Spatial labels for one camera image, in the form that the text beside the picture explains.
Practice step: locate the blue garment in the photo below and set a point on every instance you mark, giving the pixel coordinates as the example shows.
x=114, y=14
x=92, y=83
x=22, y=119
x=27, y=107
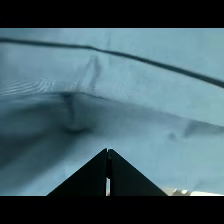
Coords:
x=133, y=100

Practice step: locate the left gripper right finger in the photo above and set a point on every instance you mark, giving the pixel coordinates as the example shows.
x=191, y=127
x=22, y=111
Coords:
x=128, y=180

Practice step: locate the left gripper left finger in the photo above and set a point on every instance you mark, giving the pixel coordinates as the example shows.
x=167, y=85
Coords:
x=90, y=178

